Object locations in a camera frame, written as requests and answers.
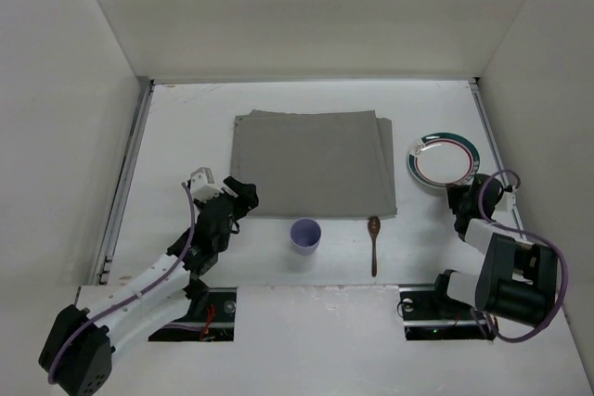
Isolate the brown wooden spoon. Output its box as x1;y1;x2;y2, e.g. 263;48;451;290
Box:
368;216;381;277

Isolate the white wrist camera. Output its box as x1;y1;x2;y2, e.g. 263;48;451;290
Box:
187;167;223;201
499;171;521;211

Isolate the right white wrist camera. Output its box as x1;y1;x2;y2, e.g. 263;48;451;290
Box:
499;171;521;211

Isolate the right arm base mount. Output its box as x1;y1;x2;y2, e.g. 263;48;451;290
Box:
396;284;496;341

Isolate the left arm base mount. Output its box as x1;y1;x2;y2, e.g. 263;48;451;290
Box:
148;287;238;343

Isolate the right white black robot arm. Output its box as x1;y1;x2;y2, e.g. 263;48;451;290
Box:
433;173;568;332

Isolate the left metal table rail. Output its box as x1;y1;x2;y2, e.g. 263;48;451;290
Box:
89;76;154;285

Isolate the white plate green red rim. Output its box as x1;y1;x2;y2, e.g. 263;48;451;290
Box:
407;132;481;189

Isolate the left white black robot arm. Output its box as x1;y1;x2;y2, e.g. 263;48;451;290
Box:
38;173;259;395

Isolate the lavender plastic cup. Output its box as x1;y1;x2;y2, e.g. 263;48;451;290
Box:
290;218;322;255

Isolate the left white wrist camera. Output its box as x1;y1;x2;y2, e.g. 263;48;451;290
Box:
187;167;223;201

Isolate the right metal table rail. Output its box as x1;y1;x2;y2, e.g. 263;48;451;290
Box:
469;78;523;229

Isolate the grey cloth placemat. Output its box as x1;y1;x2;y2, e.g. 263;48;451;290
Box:
230;110;397;219

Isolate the metal table rail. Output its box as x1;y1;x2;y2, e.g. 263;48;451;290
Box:
89;76;154;285
469;78;523;229

